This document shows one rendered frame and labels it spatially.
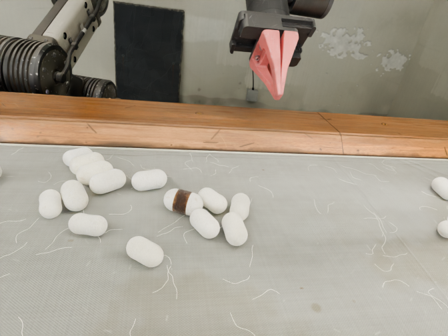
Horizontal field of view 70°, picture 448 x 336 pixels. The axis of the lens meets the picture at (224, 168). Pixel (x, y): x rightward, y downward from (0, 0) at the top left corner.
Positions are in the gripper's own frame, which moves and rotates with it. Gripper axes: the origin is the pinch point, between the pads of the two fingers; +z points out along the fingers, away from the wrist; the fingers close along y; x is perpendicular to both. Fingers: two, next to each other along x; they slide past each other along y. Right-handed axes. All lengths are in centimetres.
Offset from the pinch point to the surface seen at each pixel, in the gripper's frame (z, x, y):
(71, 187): 13.2, -2.7, -22.2
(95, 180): 12.1, -1.5, -20.4
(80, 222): 16.7, -4.9, -20.7
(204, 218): 16.7, -5.1, -10.6
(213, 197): 14.3, -3.1, -9.4
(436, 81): -91, 112, 161
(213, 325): 24.5, -9.2, -10.9
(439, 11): -135, 98, 164
